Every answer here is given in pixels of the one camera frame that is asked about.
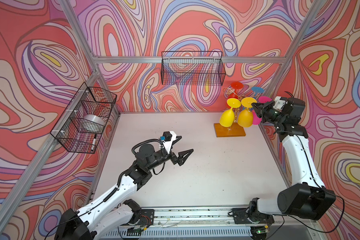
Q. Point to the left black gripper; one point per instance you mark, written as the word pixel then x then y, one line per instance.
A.
pixel 178 159

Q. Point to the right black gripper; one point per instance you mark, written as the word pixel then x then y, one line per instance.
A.
pixel 262 107

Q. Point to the yellow wine glass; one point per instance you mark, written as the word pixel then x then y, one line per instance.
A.
pixel 228 117
pixel 245 119

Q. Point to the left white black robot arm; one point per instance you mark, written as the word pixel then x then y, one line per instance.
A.
pixel 114 207

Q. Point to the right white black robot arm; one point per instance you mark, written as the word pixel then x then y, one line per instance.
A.
pixel 307 197

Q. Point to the magenta wine glass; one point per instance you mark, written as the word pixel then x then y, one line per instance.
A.
pixel 262 99

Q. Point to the blue wine glass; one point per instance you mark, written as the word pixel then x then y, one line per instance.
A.
pixel 257 90

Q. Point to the red wine glass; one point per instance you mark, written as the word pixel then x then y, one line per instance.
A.
pixel 234 90

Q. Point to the orange wooden rack base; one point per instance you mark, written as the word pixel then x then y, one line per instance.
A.
pixel 234 131

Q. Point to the black marker pen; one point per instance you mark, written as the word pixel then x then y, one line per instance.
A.
pixel 93 146

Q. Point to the silver tape roll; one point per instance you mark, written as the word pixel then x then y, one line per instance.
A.
pixel 92 124

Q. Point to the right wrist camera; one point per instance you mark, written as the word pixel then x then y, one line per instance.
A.
pixel 280 103

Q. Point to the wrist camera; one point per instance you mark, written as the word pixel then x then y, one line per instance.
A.
pixel 280 103
pixel 167 140

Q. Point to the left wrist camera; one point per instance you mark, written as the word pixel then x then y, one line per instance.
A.
pixel 167 140

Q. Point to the gold wire glass rack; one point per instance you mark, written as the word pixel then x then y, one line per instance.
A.
pixel 238 112

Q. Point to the black wire basket back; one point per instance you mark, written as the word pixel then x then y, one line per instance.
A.
pixel 192 68

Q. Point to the black wire basket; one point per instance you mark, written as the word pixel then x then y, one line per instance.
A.
pixel 192 68
pixel 87 100

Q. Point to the aluminium frame rail base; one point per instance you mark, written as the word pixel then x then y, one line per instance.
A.
pixel 207 223

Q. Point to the black wire basket left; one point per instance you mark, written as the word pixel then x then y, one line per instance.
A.
pixel 87 100

